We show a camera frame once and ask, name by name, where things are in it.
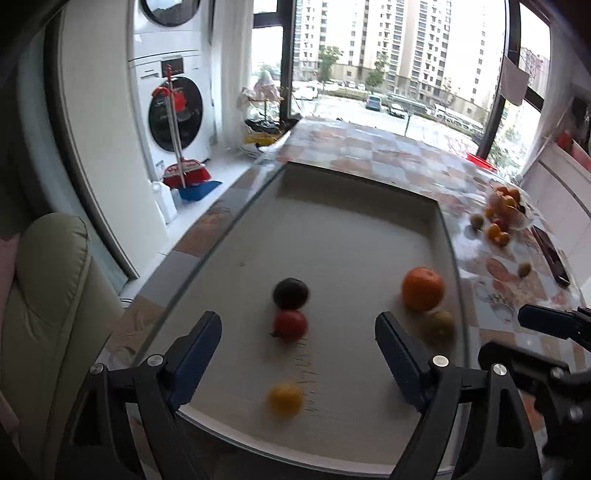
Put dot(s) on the white washing machine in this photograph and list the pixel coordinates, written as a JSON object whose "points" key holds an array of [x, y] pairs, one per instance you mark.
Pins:
{"points": [[147, 115]]}

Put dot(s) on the hanging grey cloth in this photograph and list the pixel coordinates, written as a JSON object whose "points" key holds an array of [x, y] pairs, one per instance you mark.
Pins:
{"points": [[513, 81]]}

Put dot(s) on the yellow-orange citrus fruit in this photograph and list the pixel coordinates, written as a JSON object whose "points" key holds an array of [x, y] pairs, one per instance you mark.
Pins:
{"points": [[509, 201]]}

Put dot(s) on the red item on cabinet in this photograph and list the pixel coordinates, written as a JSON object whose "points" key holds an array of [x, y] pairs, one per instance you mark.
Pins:
{"points": [[565, 137]]}

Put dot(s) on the grey rectangular tray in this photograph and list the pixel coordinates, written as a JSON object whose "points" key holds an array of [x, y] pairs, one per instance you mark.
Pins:
{"points": [[351, 240]]}

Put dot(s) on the red broom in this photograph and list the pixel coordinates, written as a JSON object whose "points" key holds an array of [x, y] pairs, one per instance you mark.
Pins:
{"points": [[187, 173]]}

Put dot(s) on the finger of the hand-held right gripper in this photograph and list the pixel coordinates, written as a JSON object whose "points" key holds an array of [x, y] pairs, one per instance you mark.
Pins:
{"points": [[521, 362], [545, 317]]}

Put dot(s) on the small yellow round fruit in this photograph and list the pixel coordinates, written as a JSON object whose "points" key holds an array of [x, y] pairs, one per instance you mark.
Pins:
{"points": [[285, 400]]}

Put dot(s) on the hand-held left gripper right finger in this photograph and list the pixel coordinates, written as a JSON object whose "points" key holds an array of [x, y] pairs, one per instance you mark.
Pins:
{"points": [[401, 360]]}

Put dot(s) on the green armchair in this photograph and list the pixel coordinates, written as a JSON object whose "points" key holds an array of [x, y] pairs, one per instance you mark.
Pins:
{"points": [[55, 323]]}

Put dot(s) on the metal rack with white cloths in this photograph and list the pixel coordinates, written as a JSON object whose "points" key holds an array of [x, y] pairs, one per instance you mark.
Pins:
{"points": [[265, 87]]}

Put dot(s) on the white curtain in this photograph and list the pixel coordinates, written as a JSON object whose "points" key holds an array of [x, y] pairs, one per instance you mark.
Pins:
{"points": [[233, 69]]}

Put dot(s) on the small orange fruit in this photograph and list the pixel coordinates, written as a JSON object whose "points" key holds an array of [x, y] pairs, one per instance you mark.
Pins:
{"points": [[493, 231], [503, 239]]}

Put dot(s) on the blue dustpan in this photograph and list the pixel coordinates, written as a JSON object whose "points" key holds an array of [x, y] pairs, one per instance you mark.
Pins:
{"points": [[198, 191]]}

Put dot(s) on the metal pole with black head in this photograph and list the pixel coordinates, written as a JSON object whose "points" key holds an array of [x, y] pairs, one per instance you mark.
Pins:
{"points": [[538, 157]]}

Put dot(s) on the white plastic jug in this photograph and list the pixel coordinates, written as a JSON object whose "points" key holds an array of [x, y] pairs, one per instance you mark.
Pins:
{"points": [[164, 203]]}

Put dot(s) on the dark parked car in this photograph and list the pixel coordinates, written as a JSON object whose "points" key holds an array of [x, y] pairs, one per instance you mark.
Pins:
{"points": [[397, 110]]}

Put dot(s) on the large orange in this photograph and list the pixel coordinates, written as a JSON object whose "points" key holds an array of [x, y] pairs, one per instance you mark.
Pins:
{"points": [[422, 289]]}

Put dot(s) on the dark purple plum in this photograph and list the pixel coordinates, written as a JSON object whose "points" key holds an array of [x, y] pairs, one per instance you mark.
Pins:
{"points": [[290, 293]]}

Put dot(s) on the white tall cabinet panel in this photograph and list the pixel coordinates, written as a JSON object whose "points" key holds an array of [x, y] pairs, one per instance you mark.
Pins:
{"points": [[97, 138]]}

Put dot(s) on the white side cabinet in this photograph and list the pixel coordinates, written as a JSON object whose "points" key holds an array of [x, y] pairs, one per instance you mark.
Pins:
{"points": [[558, 198]]}

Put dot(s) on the clear glass bowl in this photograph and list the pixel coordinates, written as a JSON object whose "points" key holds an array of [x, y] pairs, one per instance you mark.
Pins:
{"points": [[521, 217]]}

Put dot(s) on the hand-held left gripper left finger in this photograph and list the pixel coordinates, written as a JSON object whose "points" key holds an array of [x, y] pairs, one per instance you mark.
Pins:
{"points": [[194, 360]]}

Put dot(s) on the red round fruit with stem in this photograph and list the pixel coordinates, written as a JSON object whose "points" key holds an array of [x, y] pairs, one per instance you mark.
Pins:
{"points": [[290, 325]]}

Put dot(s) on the red plastic basin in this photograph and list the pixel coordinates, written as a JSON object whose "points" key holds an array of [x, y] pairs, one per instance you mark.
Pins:
{"points": [[480, 161]]}

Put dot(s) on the pink plastic basin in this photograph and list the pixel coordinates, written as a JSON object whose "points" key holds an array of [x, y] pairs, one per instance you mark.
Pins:
{"points": [[582, 154]]}

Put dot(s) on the smartphone with red case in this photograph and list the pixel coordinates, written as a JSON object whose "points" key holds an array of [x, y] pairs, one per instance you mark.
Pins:
{"points": [[551, 254]]}

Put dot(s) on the yellow basin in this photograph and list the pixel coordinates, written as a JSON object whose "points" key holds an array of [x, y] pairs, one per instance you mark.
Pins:
{"points": [[261, 137]]}

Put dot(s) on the white parked car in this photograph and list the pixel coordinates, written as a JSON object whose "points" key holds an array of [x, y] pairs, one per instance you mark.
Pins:
{"points": [[306, 92]]}

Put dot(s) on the blue van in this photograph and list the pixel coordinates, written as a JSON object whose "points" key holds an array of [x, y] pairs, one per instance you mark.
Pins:
{"points": [[374, 102]]}

